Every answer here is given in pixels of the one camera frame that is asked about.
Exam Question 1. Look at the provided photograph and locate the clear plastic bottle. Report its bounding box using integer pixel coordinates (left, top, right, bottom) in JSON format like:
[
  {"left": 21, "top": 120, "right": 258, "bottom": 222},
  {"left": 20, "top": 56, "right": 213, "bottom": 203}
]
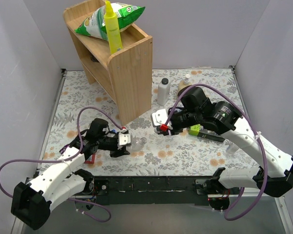
[{"left": 126, "top": 133, "right": 147, "bottom": 153}]

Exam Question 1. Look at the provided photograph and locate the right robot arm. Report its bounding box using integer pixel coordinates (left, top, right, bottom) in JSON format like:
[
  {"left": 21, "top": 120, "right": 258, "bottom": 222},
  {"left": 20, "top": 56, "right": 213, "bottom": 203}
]
[{"left": 151, "top": 86, "right": 293, "bottom": 197}]

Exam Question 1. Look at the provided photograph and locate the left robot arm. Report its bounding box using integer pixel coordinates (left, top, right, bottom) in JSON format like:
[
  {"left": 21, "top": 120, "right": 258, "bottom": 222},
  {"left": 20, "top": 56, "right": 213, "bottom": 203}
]
[{"left": 11, "top": 118, "right": 132, "bottom": 230}]

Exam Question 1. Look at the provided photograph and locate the blue label water bottle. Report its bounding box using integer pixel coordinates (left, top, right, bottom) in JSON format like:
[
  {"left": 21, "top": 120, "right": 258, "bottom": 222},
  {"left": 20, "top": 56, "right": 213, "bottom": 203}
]
[{"left": 173, "top": 108, "right": 182, "bottom": 114}]

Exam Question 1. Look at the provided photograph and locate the white bottle black cap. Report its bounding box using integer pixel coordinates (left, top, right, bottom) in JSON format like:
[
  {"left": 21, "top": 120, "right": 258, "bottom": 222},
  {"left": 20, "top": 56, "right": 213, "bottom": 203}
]
[{"left": 157, "top": 78, "right": 170, "bottom": 106}]

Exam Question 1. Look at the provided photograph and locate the beige soap pump bottle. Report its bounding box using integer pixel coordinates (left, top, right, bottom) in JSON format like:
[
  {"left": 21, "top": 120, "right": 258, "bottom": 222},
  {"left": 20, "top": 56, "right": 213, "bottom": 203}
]
[{"left": 177, "top": 74, "right": 192, "bottom": 93}]

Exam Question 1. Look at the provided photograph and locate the yellow squeeze bottle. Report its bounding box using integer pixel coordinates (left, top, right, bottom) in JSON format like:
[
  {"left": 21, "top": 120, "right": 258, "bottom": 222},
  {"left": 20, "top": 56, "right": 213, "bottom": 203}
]
[{"left": 104, "top": 0, "right": 123, "bottom": 54}]

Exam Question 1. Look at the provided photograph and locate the green black product box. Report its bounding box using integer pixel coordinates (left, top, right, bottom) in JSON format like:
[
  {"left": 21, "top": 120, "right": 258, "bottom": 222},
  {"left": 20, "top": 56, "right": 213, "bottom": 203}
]
[{"left": 188, "top": 124, "right": 225, "bottom": 142}]

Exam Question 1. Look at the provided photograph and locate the red white snack packet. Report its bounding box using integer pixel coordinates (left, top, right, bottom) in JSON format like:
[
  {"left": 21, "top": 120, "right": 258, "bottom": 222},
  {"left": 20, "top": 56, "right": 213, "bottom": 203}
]
[{"left": 84, "top": 154, "right": 95, "bottom": 164}]

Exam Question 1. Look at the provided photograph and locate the wooden shelf unit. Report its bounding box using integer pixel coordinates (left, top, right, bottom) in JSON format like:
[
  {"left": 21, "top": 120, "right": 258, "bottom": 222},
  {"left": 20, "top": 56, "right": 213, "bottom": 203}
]
[{"left": 63, "top": 0, "right": 153, "bottom": 125}]

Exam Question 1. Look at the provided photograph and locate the green chip bag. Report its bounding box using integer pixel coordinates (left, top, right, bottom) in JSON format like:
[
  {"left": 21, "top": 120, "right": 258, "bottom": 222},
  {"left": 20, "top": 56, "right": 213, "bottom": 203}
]
[{"left": 75, "top": 2, "right": 145, "bottom": 41}]

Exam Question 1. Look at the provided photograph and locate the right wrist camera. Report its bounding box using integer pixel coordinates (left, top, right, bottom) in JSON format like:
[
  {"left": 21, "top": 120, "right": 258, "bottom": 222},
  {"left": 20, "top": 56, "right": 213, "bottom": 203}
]
[{"left": 151, "top": 109, "right": 172, "bottom": 129}]

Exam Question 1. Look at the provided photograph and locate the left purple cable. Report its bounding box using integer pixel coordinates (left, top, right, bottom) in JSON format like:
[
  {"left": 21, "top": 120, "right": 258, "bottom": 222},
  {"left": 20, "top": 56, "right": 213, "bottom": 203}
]
[{"left": 0, "top": 106, "right": 125, "bottom": 223}]

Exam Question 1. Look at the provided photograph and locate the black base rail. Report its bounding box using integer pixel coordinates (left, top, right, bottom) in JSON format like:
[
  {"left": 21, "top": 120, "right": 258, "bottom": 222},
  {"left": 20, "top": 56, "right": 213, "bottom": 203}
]
[{"left": 25, "top": 174, "right": 242, "bottom": 208}]

